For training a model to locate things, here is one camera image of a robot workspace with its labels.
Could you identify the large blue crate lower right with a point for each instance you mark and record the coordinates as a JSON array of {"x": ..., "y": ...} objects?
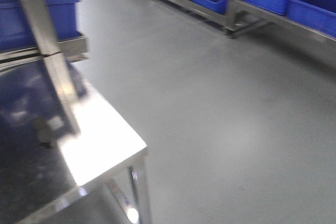
[{"x": 16, "y": 32}]

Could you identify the blue shelf bin four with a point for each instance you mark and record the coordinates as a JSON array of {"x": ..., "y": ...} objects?
[{"x": 316, "y": 14}]

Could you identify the steel roller rack frame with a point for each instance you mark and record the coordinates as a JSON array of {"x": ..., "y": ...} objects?
[{"x": 73, "y": 49}]

